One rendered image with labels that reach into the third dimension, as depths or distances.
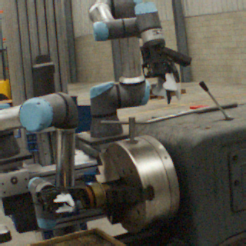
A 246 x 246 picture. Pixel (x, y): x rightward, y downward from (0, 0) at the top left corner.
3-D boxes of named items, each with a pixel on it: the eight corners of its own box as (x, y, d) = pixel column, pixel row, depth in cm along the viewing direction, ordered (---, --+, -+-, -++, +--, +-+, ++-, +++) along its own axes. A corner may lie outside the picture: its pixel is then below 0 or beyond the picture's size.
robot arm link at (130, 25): (121, 23, 181) (124, 14, 170) (150, 20, 183) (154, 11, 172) (123, 42, 180) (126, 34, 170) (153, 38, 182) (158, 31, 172)
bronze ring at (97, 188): (100, 176, 172) (75, 182, 167) (112, 181, 164) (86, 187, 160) (104, 203, 174) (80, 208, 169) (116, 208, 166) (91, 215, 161)
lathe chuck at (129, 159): (124, 206, 194) (121, 126, 183) (171, 241, 169) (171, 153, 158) (104, 211, 190) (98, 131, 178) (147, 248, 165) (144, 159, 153)
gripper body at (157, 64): (144, 81, 167) (136, 48, 167) (167, 78, 171) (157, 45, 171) (155, 75, 160) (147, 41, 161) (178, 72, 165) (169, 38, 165)
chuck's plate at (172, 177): (133, 204, 196) (130, 124, 184) (179, 238, 171) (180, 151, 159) (125, 206, 194) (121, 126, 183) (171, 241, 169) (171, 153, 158)
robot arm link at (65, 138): (65, 86, 189) (63, 204, 205) (46, 91, 180) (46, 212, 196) (88, 90, 184) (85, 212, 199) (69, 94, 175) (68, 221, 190)
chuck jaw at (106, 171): (124, 181, 176) (111, 151, 180) (128, 175, 172) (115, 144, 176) (95, 188, 171) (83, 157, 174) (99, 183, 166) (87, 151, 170)
